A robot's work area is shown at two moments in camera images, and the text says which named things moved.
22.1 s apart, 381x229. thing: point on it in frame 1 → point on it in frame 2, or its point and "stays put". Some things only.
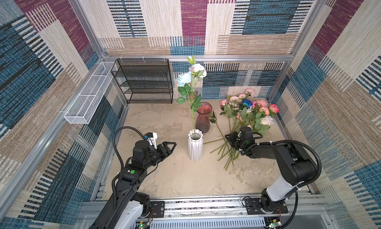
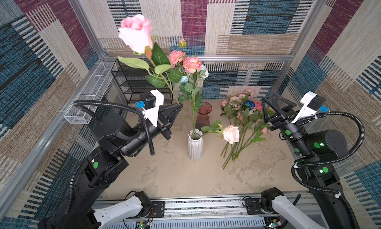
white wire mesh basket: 82,110 stays put
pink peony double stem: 261,104 → 192,87
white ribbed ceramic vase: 195,143 stays put
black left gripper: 165,149 → 163,126
